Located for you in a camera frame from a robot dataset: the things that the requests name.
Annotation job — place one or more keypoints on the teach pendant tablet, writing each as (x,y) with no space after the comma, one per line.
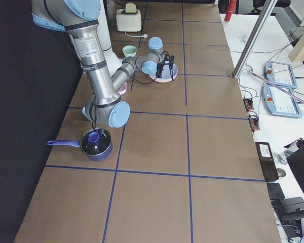
(278,103)
(280,74)

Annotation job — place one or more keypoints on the pink bowl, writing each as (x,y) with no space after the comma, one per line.
(123,89)

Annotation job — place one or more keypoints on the black box with label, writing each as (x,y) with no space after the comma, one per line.
(266,161)

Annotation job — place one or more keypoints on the pink plate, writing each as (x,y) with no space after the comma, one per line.
(165,79)

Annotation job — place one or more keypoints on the blue plate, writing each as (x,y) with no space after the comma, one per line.
(166,71)

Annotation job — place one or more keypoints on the near teach pendant tablet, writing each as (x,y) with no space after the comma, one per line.
(278,103)

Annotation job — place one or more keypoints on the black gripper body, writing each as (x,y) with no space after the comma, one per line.
(160,66)

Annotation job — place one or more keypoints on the red cylinder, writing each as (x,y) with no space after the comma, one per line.
(230,9)

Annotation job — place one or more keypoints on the white mounting pillar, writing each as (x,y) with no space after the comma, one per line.
(103,33)

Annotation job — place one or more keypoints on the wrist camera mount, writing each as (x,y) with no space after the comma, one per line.
(169,60)

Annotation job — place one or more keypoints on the aluminium frame post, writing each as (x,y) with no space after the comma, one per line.
(263,17)

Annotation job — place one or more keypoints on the light blue cup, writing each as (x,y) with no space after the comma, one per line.
(84,111)

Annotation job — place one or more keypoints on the dark blue pot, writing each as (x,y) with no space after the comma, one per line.
(96,144)

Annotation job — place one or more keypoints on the cream toaster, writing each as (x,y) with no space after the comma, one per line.
(129,18)

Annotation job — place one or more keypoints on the green bowl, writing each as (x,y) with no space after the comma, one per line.
(129,51)

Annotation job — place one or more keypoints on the far teach pendant tablet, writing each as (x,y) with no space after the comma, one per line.
(280,74)

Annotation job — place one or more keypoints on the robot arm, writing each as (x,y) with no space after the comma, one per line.
(85,22)

